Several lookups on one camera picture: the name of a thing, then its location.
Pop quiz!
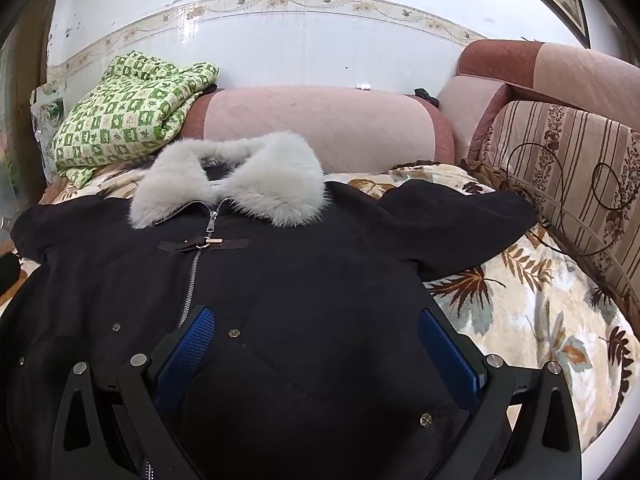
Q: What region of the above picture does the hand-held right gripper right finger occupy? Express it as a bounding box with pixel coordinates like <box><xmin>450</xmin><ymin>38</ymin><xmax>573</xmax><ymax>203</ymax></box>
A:
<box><xmin>417</xmin><ymin>305</ymin><xmax>584</xmax><ymax>480</ymax></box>

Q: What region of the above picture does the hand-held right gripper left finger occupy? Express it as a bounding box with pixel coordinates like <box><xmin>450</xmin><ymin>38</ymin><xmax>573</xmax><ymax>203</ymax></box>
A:
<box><xmin>50</xmin><ymin>305</ymin><xmax>217</xmax><ymax>480</ymax></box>

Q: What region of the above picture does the black coat with fur collar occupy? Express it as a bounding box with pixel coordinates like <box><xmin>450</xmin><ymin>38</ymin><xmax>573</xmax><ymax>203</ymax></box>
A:
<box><xmin>0</xmin><ymin>130</ymin><xmax>539</xmax><ymax>480</ymax></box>

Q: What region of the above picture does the leaf print blanket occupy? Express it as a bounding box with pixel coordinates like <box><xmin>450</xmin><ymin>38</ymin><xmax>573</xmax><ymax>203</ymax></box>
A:
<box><xmin>39</xmin><ymin>160</ymin><xmax>640</xmax><ymax>455</ymax></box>

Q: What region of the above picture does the striped floral sofa cushion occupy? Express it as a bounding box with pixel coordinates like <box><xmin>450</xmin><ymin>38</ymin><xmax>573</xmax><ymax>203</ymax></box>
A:
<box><xmin>462</xmin><ymin>100</ymin><xmax>640</xmax><ymax>322</ymax></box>

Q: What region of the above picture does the green checked quilt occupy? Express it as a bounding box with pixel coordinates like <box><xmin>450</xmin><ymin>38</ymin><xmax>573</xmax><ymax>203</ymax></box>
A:
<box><xmin>52</xmin><ymin>51</ymin><xmax>221</xmax><ymax>187</ymax></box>

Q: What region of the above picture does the printed pillow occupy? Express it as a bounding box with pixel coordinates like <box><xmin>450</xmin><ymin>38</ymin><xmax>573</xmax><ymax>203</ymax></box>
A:
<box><xmin>29</xmin><ymin>79</ymin><xmax>68</xmax><ymax>181</ymax></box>

